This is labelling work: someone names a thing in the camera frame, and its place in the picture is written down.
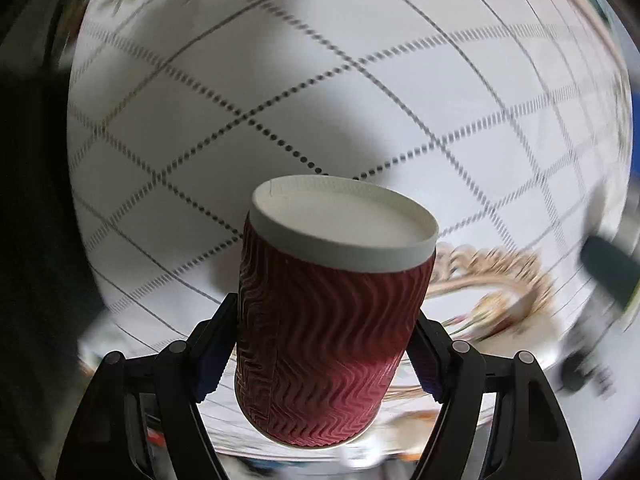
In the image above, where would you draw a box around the white checked tablecloth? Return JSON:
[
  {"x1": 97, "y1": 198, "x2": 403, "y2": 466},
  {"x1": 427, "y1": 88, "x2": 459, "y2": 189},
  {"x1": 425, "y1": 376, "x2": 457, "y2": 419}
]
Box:
[{"x1": 66, "y1": 0, "x2": 632, "y2": 458}]

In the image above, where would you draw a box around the red ribbed paper cup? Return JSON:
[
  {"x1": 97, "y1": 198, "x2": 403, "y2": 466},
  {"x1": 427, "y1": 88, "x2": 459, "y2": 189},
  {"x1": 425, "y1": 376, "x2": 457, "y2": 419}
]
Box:
[{"x1": 234, "y1": 175, "x2": 440, "y2": 450}]

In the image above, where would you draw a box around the dark blurred object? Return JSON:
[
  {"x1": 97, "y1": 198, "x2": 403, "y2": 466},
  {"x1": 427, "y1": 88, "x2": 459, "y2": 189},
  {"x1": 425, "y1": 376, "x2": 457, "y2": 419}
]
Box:
[{"x1": 580, "y1": 234, "x2": 640, "y2": 311}]

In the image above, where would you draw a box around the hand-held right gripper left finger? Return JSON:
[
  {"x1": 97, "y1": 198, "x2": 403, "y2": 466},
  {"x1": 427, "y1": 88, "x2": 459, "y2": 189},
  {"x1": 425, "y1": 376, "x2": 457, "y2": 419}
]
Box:
[{"x1": 56, "y1": 292, "x2": 240, "y2": 480}]

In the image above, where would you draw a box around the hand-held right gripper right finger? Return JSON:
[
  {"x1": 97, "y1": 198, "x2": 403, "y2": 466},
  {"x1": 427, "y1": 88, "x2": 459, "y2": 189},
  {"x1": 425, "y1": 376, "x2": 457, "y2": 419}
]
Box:
[{"x1": 400, "y1": 310, "x2": 583, "y2": 480}]

